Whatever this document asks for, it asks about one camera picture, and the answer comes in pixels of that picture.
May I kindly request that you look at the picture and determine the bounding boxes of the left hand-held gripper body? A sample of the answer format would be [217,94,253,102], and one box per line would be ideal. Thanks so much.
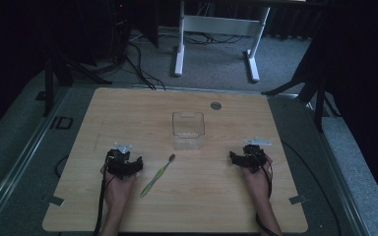
[105,142,136,180]

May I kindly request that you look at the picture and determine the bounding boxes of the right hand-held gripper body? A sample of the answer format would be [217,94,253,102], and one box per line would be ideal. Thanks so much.
[239,137,274,174]

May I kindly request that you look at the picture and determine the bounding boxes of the person's left hand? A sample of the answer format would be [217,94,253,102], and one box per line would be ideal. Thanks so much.
[99,164,138,210]

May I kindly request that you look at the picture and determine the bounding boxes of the person's right hand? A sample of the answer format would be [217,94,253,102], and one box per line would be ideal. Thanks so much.
[240,156,274,202]

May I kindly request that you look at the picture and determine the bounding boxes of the green toothbrush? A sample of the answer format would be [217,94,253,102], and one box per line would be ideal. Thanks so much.
[139,153,177,199]

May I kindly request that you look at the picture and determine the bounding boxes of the clear plastic container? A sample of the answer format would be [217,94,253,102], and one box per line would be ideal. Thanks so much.
[171,111,206,151]

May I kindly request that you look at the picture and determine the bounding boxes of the grey tape piece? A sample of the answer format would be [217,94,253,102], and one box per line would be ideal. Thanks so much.
[46,195,65,207]
[288,195,308,206]

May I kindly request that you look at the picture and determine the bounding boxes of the black tape rectangle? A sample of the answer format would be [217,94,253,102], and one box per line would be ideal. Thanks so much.
[49,115,75,131]

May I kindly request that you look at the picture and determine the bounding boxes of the black metal stand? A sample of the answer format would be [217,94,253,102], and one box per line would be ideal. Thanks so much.
[261,42,343,134]
[40,42,114,118]

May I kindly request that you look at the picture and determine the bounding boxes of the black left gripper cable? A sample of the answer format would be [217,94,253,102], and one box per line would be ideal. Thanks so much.
[93,156,116,236]

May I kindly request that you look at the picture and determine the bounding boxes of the black cable loop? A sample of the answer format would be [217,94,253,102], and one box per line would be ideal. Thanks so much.
[54,153,71,180]

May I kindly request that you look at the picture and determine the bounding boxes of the long black floor cable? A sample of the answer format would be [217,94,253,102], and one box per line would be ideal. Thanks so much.
[280,140,344,236]

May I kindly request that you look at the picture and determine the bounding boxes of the black floor cables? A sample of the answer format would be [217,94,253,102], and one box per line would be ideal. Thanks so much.
[92,29,244,91]

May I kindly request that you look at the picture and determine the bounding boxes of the white desk frame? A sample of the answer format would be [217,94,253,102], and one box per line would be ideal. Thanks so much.
[173,0,272,84]

